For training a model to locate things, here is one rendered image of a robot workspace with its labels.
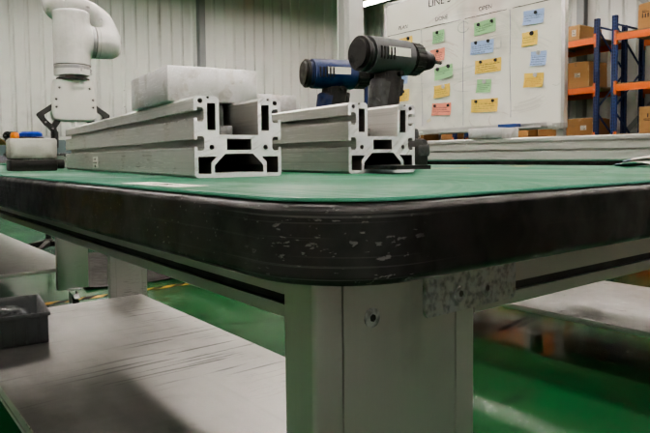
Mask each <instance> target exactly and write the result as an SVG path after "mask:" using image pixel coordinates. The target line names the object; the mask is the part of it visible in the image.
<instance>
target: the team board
mask: <svg viewBox="0 0 650 433"><path fill-rule="evenodd" d="M384 38H388V39H395V40H402V41H409V42H411V43H419V44H422V45H423V46H424V47H425V48H426V51H428V52H430V53H432V54H433V55H434V56H435V59H436V60H438V61H442V64H441V65H436V64H435V66H434V67H433V68H432V69H431V70H427V71H423V72H422V73H420V75H417V76H410V75H406V76H402V77H401V78H402V79H404V84H403V93H402V96H400V97H399V104H413V105H414V107H415V117H408V124H411V123H415V129H417V130H418V131H419V135H424V134H445V133H467V132H468V130H469V129H486V128H518V130H550V129H553V130H556V136H566V128H567V127H568V40H569V0H397V1H394V2H388V3H386V4H384Z"/></svg>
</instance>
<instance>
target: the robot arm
mask: <svg viewBox="0 0 650 433"><path fill-rule="evenodd" d="M41 3H42V6H43V9H44V12H45V13H46V15H47V16H48V17H50V18H51V19H52V42H53V72H54V76H58V77H56V79H53V80H52V83H51V91H50V105H49V106H47V107H46V108H44V109H43V110H41V111H39V112H38V113H37V114H36V115H37V117H38V118H39V119H40V121H41V122H42V123H43V124H44V125H45V126H46V127H47V128H48V129H49V130H50V137H51V138H55V139H56V140H57V148H58V147H59V137H58V131H57V127H58V125H59V124H60V122H79V123H87V124H89V123H93V122H95V120H96V119H97V113H98V114H100V115H101V116H102V120H103V119H107V118H109V117H110V115H109V114H107V113H106V112H105V111H103V110H102V109H100V108H99V107H97V105H96V97H95V90H94V86H93V82H92V81H91V80H90V79H89V78H87V77H88V76H90V75H92V73H93V72H92V70H90V68H91V59H114V58H116V57H118V56H119V54H120V52H121V47H122V43H121V38H120V36H119V33H118V30H117V28H116V26H115V24H114V22H113V20H112V18H111V17H110V15H109V14H108V13H107V12H106V11H105V10H104V9H102V8H101V7H99V6H98V5H96V4H94V3H92V2H90V1H88V0H41ZM49 111H50V118H51V120H53V122H52V124H51V123H50V122H49V121H48V120H47V119H46V117H45V116H44V115H45V114H46V113H47V112H49Z"/></svg>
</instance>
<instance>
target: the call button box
mask: <svg viewBox="0 0 650 433"><path fill-rule="evenodd" d="M6 158H7V159H8V160H7V170H8V171H53V170H57V169H58V168H65V161H64V160H63V159H57V140H56V139H55V138H44V137H20V138H8V139H7V140H6Z"/></svg>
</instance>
